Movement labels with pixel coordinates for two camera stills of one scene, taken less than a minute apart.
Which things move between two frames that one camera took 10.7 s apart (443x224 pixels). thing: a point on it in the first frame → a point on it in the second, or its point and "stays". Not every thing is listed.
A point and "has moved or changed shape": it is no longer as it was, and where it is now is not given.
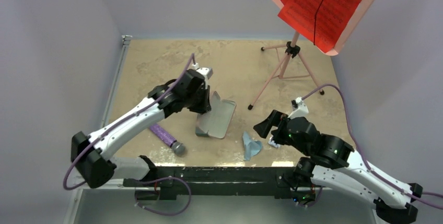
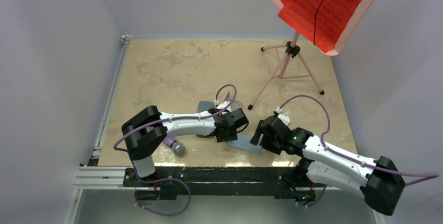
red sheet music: x=318 y=7 stays
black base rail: x=225 y=181 stays
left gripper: x=205 y=106 → x=232 y=136
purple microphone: x=178 y=147 stays
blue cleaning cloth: x=252 y=147 has moved or changed shape
